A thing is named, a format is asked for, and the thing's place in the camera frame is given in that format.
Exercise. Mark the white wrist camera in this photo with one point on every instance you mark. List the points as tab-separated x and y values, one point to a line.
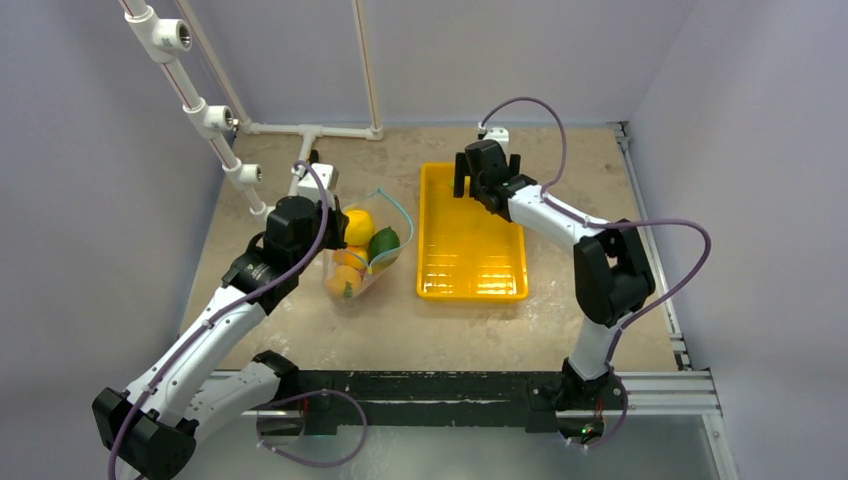
498	134
314	181

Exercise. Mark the yellow lemon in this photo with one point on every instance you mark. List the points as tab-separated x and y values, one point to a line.
360	228

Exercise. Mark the clear zip top bag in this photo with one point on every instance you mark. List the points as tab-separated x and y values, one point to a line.
379	229

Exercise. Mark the white pvc pipe frame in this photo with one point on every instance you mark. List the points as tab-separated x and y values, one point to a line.
165	39

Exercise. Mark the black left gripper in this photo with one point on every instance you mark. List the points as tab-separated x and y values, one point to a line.
338	221

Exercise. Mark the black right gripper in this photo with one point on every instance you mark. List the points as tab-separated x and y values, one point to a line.
486	187

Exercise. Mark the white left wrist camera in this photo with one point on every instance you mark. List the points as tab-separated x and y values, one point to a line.
314	181

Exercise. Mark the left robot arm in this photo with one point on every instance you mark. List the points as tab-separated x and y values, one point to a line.
152	427

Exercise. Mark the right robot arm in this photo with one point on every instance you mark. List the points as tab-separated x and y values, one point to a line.
612	275

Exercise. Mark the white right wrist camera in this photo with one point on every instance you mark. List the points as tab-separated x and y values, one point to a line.
498	134

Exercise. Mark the yellow plastic tray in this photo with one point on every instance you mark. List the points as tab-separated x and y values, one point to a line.
464	253

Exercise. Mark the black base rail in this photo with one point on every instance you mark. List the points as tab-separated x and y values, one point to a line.
533	401

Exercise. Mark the green avocado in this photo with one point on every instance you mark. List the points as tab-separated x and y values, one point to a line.
384	240

